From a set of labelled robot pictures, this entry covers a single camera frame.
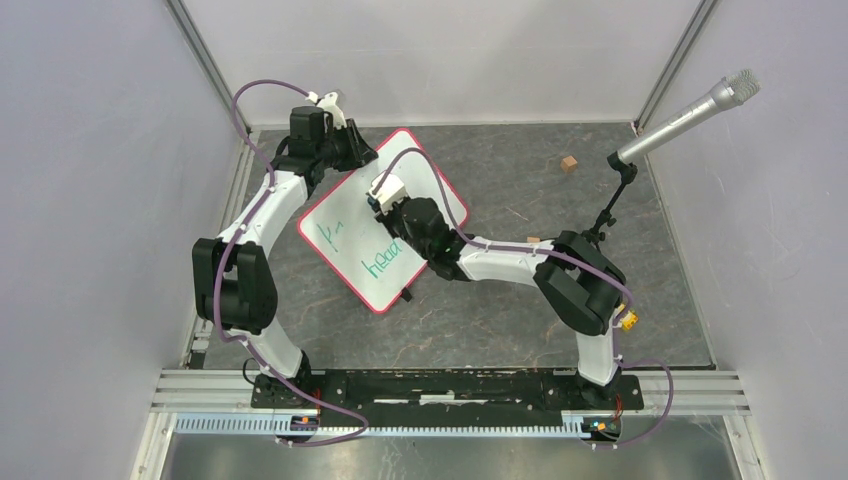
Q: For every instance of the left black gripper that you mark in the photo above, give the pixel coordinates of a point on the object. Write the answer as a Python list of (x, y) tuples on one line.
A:
[(360, 152)]

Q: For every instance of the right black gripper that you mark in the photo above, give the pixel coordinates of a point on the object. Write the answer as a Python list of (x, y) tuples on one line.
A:
[(385, 219)]

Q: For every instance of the pink framed whiteboard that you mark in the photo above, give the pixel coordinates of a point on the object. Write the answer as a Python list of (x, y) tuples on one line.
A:
[(341, 228)]

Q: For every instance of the blue whiteboard eraser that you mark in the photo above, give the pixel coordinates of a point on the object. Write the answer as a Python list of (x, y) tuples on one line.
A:
[(374, 205)]

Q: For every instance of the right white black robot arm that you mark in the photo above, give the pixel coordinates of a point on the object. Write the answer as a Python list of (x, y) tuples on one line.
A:
[(583, 287)]

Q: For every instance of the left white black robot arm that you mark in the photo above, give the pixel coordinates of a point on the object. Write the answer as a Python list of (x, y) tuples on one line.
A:
[(233, 284)]

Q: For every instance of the far wooden cube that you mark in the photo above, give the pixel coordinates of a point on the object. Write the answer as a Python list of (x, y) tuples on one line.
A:
[(569, 164)]

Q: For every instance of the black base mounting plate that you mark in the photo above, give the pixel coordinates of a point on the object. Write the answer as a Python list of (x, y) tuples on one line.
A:
[(445, 397)]

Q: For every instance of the black microphone tripod stand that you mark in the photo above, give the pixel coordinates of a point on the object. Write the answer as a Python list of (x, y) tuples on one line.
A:
[(627, 172)]

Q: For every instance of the silver microphone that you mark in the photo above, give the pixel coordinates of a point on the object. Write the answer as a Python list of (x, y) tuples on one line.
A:
[(729, 92)]

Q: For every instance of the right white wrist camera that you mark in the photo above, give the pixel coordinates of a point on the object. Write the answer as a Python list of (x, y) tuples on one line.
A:
[(388, 189)]

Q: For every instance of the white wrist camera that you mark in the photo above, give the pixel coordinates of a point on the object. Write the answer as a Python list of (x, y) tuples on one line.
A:
[(331, 103), (388, 189)]

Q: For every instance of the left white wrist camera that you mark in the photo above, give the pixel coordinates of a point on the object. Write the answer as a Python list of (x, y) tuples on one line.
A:
[(331, 103)]

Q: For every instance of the aluminium cable duct rail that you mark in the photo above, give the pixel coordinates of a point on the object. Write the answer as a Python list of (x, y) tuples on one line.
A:
[(304, 426)]

